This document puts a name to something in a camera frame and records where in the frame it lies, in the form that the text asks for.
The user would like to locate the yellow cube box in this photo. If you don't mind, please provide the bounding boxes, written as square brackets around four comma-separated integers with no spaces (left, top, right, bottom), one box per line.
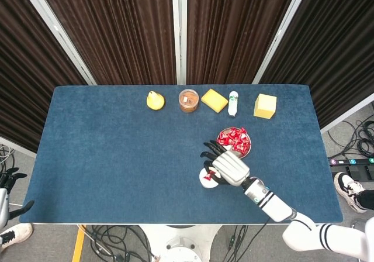
[253,93,278,119]

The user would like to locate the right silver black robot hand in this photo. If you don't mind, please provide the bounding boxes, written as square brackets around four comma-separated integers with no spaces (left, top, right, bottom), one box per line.
[200,140,251,188]

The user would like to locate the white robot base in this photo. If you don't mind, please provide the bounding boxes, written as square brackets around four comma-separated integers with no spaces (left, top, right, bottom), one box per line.
[137,223,221,262]

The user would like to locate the white partition base rail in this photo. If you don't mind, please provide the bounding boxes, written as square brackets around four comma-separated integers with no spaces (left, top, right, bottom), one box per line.
[320,94,374,134]
[0,135,38,159]

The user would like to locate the black trouser leg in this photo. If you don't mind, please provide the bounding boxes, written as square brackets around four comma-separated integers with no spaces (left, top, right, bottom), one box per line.
[356,189,374,211]

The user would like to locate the grey floor cables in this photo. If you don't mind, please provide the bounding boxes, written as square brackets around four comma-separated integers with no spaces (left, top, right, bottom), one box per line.
[0,144,15,184]

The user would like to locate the round metal plate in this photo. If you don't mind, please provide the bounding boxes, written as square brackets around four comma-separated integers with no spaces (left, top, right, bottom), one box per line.
[217,126,252,159]

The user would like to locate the yellow sponge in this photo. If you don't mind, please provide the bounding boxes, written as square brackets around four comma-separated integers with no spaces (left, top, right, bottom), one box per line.
[200,88,229,114]

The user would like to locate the blue tablecloth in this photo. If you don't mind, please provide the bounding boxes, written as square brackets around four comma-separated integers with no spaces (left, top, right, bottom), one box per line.
[19,85,343,225]

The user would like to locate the black coiled floor cables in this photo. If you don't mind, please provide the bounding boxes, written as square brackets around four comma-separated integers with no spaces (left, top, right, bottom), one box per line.
[326,118,374,160]

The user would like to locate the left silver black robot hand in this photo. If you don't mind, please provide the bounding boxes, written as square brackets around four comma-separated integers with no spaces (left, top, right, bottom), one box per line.
[0,167,35,230]

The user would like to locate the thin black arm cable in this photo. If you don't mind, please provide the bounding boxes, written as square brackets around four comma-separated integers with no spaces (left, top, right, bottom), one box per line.
[251,217,271,245]

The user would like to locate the white and black sneaker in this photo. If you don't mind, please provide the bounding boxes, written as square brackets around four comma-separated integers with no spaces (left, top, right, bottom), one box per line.
[334,172,366,213]

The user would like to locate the black foot pedals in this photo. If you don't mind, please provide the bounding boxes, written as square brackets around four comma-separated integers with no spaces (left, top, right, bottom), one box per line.
[346,164,374,181]

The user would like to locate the small white bottle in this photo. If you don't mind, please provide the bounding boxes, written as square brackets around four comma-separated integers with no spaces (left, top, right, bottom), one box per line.
[227,91,240,119]

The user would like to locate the plain white sneaker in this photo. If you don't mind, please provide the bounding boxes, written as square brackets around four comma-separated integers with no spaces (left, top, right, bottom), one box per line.
[0,222,33,253]

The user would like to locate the white partition frame post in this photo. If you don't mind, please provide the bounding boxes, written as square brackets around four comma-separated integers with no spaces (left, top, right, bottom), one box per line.
[171,0,181,85]
[252,0,302,85]
[178,0,188,85]
[16,0,98,87]

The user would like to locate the black floor cable bundle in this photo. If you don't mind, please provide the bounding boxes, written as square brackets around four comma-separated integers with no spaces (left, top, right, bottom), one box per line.
[83,223,158,262]

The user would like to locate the small white bowl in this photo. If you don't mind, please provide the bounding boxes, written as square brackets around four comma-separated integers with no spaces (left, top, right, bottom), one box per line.
[199,167,223,189]

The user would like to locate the clear jar of rubber bands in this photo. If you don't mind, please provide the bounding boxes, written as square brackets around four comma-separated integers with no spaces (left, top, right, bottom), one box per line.
[178,88,200,113]

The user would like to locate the brown pleated curtain panel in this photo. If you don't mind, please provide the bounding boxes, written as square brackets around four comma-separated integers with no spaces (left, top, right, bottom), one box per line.
[258,0,374,130]
[0,0,88,154]
[34,0,178,86]
[186,0,300,85]

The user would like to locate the black cable with green plug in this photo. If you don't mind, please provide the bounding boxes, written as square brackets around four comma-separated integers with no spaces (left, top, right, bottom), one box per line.
[223,225,249,262]

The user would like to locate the yellow pear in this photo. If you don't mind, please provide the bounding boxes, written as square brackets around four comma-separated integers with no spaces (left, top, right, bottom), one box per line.
[146,91,165,111]

